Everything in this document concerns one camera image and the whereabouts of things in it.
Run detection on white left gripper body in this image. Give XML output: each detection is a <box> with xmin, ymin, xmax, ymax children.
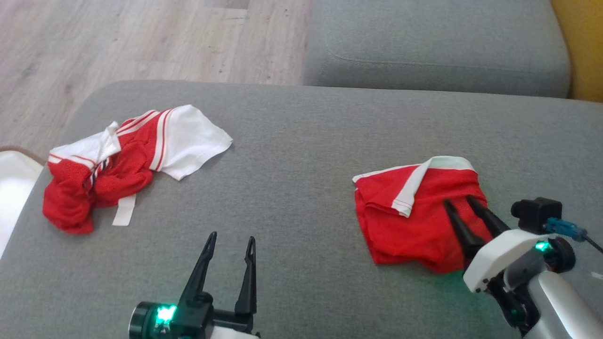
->
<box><xmin>129</xmin><ymin>292</ymin><xmax>261</xmax><ymax>339</ymax></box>

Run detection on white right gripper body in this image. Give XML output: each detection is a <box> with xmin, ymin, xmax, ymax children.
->
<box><xmin>463</xmin><ymin>228</ymin><xmax>577</xmax><ymax>336</ymax></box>

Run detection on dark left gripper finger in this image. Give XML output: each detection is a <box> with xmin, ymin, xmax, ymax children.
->
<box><xmin>178</xmin><ymin>231</ymin><xmax>218</xmax><ymax>307</ymax></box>
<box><xmin>234</xmin><ymin>236</ymin><xmax>258</xmax><ymax>315</ymax></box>

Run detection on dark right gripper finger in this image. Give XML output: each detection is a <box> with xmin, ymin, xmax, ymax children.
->
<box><xmin>466</xmin><ymin>195</ymin><xmax>511</xmax><ymax>237</ymax></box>
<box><xmin>442</xmin><ymin>199</ymin><xmax>487</xmax><ymax>258</ymax></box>

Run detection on red shorts with white stripes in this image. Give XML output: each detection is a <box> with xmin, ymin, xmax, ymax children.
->
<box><xmin>352</xmin><ymin>156</ymin><xmax>501</xmax><ymax>274</ymax></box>

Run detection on red and white shirt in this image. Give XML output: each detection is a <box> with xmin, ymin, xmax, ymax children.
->
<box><xmin>42</xmin><ymin>105</ymin><xmax>234</xmax><ymax>235</ymax></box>

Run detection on large grey sofa seat cushion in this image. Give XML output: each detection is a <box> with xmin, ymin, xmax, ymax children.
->
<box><xmin>0</xmin><ymin>79</ymin><xmax>603</xmax><ymax>339</ymax></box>

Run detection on small grey sofa cushion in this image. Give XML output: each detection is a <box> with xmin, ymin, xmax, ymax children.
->
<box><xmin>303</xmin><ymin>0</ymin><xmax>571</xmax><ymax>99</ymax></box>

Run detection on yellow panel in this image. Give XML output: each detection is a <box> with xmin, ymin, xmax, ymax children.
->
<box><xmin>550</xmin><ymin>0</ymin><xmax>603</xmax><ymax>103</ymax></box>

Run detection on white basket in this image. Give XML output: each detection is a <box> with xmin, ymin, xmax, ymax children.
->
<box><xmin>0</xmin><ymin>149</ymin><xmax>46</xmax><ymax>260</ymax></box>

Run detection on blue camera cable plug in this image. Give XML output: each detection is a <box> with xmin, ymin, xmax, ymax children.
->
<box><xmin>544</xmin><ymin>217</ymin><xmax>603</xmax><ymax>253</ymax></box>

